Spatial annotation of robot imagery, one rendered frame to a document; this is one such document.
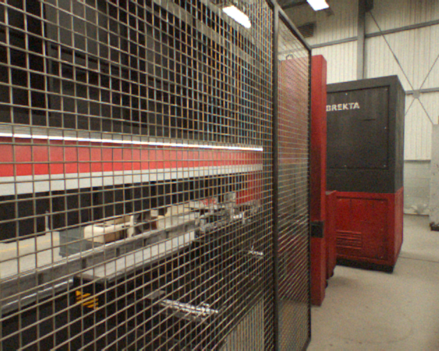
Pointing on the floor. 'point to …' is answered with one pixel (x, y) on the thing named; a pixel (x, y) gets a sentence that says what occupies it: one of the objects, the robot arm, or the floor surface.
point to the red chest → (330, 232)
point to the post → (274, 175)
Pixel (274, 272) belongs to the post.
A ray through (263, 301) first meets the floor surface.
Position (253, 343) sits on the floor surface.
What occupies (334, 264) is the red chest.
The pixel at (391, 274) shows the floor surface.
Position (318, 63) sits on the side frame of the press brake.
